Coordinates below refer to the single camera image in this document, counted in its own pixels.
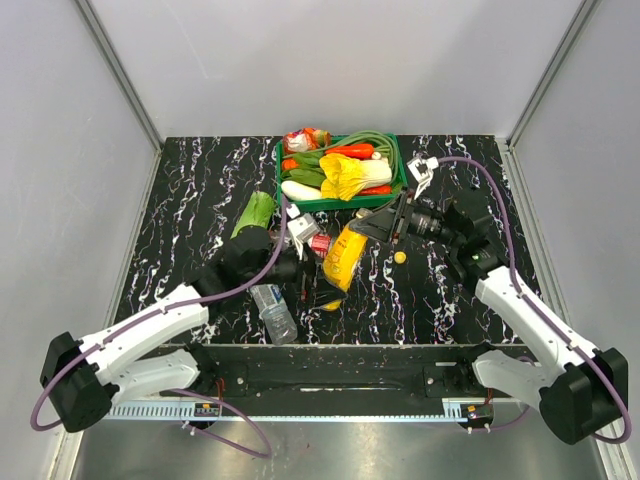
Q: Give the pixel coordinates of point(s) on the yellow juice bottle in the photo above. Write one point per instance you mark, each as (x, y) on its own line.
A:
(344, 255)

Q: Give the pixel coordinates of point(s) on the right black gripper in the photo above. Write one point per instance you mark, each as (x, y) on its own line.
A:
(379, 224)

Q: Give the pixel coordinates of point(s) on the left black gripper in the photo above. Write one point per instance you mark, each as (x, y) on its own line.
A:
(320, 290)

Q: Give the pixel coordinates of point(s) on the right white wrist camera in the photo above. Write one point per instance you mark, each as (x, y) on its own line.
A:
(422, 170)

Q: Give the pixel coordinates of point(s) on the clear cola bottle red label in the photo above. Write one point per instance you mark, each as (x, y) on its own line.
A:
(320, 243)

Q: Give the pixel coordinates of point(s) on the red toy chili pepper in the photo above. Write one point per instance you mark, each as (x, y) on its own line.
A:
(360, 151)

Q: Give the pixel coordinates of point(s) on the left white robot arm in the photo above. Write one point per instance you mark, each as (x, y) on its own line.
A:
(84, 378)

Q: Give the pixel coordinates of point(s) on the yellow white toy cabbage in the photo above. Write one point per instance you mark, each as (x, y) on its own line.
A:
(346, 177)

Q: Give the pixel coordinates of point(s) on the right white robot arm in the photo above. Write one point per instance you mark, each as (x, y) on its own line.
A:
(577, 388)

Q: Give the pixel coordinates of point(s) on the yellow bottle cap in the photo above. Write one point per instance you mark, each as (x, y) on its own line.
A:
(400, 257)

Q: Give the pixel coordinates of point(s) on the toy napa cabbage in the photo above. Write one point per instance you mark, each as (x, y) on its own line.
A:
(258, 212)

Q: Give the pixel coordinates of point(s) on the white toy radish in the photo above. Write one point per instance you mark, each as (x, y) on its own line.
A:
(296, 191)

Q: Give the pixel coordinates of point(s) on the red toy pepper bottom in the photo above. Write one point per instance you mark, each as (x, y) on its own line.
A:
(375, 191)

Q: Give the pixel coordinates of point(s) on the orange white toy vegetable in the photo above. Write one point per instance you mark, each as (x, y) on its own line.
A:
(305, 139)

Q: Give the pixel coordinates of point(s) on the aluminium slotted rail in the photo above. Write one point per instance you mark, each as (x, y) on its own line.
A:
(315, 406)

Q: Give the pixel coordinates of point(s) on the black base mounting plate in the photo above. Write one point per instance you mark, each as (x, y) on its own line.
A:
(424, 371)

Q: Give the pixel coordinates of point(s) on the green plastic basket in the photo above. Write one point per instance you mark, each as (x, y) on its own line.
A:
(325, 204)

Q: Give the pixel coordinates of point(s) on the green toy bok choy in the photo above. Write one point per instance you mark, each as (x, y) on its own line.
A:
(309, 173)

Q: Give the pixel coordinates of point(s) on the clear water bottle white cap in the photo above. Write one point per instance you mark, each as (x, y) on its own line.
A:
(274, 313)

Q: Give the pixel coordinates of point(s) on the green toy long beans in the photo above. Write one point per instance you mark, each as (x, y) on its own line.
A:
(384, 143)

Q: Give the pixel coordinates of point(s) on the small orange toy carrot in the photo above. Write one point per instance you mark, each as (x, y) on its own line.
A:
(289, 164)

